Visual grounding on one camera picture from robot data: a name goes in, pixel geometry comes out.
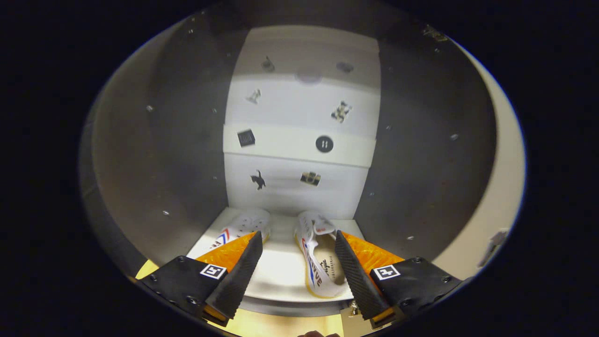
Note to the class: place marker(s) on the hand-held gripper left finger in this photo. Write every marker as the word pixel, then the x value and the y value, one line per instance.
pixel 236 281

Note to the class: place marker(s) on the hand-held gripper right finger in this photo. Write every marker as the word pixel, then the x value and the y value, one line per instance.
pixel 358 281

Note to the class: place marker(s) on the white shoe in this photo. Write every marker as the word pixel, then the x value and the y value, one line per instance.
pixel 245 224
pixel 313 262

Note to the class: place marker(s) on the grey shoe cabinet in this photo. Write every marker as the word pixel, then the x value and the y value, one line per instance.
pixel 164 140

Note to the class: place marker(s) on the beige shoe cabinet door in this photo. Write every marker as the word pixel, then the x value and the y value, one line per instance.
pixel 500 187

